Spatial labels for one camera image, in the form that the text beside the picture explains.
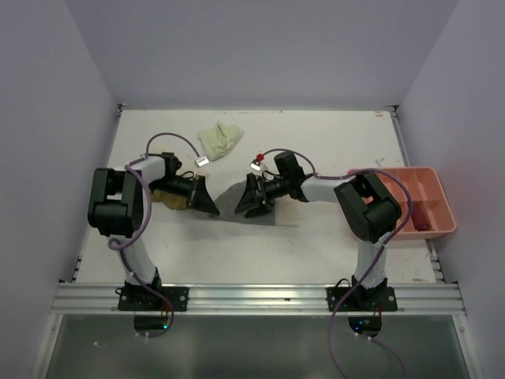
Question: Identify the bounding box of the pale green underwear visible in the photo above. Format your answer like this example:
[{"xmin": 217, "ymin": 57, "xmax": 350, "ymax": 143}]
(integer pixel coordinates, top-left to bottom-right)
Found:
[{"xmin": 197, "ymin": 121, "xmax": 244, "ymax": 161}]

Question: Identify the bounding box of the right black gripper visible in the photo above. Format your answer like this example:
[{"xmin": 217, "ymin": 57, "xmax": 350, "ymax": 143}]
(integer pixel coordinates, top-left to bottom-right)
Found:
[{"xmin": 235, "ymin": 171, "xmax": 290, "ymax": 216}]

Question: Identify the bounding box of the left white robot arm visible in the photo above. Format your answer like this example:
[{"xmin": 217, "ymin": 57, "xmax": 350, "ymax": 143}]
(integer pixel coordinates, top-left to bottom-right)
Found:
[{"xmin": 88, "ymin": 152, "xmax": 219, "ymax": 310}]

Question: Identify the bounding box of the olive and cream underwear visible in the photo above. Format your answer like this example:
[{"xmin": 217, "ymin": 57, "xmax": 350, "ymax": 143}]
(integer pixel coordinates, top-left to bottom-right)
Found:
[{"xmin": 151, "ymin": 156, "xmax": 210, "ymax": 211}]

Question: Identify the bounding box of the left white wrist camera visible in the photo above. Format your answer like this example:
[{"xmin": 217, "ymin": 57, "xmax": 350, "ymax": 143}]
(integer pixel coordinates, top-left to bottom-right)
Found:
[{"xmin": 195, "ymin": 156, "xmax": 210, "ymax": 167}]

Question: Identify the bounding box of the dark red rolled underwear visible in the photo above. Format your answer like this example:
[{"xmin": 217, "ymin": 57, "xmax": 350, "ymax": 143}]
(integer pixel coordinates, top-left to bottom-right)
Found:
[{"xmin": 411, "ymin": 210, "xmax": 431, "ymax": 231}]

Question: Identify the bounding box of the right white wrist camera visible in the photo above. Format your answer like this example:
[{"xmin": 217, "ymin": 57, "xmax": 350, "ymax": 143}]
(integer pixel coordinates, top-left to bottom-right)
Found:
[{"xmin": 250, "ymin": 153, "xmax": 267, "ymax": 173}]

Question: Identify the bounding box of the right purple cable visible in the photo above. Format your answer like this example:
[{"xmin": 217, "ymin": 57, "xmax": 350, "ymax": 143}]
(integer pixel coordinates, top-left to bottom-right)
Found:
[{"xmin": 258, "ymin": 148, "xmax": 414, "ymax": 379}]

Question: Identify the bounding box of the pink divided tray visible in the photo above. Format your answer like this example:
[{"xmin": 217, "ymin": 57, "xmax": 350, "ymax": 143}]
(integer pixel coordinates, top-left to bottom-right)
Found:
[{"xmin": 385, "ymin": 167, "xmax": 456, "ymax": 241}]

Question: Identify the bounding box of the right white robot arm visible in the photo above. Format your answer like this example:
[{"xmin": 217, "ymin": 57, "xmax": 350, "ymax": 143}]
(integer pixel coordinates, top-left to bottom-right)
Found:
[{"xmin": 234, "ymin": 150, "xmax": 402, "ymax": 310}]

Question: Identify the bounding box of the aluminium mounting rail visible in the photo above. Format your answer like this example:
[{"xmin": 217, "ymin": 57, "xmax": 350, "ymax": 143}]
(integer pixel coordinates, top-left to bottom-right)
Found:
[{"xmin": 50, "ymin": 283, "xmax": 466, "ymax": 316}]

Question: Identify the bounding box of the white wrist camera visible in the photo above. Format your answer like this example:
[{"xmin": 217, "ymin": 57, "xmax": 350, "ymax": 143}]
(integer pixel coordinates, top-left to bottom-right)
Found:
[
  {"xmin": 195, "ymin": 156, "xmax": 210, "ymax": 167},
  {"xmin": 250, "ymin": 153, "xmax": 267, "ymax": 173}
]

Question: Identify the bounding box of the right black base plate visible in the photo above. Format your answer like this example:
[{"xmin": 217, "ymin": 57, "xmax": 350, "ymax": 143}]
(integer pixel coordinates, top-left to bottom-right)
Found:
[{"xmin": 325, "ymin": 277, "xmax": 398, "ymax": 312}]

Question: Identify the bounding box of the grey and cream underwear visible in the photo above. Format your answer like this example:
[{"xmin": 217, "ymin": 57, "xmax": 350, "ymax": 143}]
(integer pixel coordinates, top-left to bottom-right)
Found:
[{"xmin": 208, "ymin": 182, "xmax": 301, "ymax": 227}]

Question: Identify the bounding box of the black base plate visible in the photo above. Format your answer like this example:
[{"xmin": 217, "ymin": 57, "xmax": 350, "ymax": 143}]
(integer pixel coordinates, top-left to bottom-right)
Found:
[
  {"xmin": 325, "ymin": 277, "xmax": 398, "ymax": 312},
  {"xmin": 114, "ymin": 283, "xmax": 189, "ymax": 312}
]

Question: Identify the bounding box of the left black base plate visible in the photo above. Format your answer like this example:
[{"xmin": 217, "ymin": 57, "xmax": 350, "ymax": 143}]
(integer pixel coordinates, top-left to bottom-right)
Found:
[{"xmin": 114, "ymin": 283, "xmax": 189, "ymax": 312}]

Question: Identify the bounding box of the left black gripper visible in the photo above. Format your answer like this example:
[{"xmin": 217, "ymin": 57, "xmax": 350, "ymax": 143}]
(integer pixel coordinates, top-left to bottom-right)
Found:
[{"xmin": 151, "ymin": 174, "xmax": 219, "ymax": 215}]

